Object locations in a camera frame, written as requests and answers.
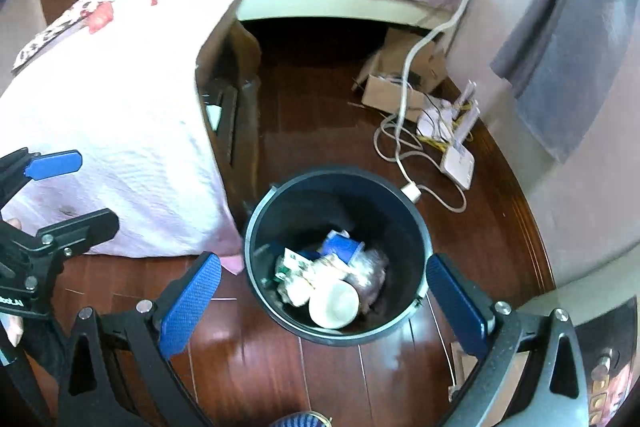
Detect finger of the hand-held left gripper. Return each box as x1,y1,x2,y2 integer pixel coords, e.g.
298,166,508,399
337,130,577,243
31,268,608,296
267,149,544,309
0,148,84,208
32,208,120,257

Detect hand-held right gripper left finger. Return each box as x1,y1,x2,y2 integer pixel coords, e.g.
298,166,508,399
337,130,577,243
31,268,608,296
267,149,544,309
57,251,222,427

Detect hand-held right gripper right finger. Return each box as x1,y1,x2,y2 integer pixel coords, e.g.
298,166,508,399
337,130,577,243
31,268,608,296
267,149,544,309
425,253,592,427

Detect clear plastic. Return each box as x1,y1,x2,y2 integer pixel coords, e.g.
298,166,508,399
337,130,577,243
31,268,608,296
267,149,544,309
350,247,391,308

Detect white paper cup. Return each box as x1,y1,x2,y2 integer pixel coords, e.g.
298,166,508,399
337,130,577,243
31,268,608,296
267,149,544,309
308,281,361,329
282,277,316,308

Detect blue paper cup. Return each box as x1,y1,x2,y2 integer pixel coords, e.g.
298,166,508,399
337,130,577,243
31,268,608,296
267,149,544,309
320,229,366,268

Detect black waste bin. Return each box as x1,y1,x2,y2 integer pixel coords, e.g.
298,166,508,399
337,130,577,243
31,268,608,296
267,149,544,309
243,165,433,347

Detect person's left hand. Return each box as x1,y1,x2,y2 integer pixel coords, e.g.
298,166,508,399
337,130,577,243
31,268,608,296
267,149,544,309
2,314,27,349

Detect pale pink tablecloth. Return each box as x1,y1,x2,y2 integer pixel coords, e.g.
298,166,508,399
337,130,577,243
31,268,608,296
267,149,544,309
0,0,258,275

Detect white router with antennas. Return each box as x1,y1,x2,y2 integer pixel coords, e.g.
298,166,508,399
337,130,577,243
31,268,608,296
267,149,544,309
440,79,478,191

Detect floral table cloth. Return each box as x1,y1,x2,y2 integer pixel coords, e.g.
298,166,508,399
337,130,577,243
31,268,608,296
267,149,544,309
11,0,168,75

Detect blue patterned shoe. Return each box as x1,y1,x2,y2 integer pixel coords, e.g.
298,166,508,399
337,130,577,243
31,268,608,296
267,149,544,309
272,412,333,427

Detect dark patterned cabinet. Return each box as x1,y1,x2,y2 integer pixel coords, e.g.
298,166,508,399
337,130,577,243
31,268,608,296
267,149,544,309
572,322,640,427

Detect open cardboard box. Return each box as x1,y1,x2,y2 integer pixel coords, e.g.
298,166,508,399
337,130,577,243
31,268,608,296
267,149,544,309
352,29,448,110

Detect brown wooden table leg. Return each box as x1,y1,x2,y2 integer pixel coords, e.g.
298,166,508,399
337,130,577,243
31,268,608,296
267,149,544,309
195,19,263,218

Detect grey hanging cloth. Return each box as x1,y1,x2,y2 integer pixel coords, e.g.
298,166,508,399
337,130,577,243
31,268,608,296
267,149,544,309
490,0,636,165

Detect small white cabled device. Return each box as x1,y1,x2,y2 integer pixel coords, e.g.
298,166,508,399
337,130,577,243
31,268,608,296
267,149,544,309
416,97,453,142

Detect white power cable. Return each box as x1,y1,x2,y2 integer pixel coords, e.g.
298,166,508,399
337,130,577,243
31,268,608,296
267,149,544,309
374,0,485,214

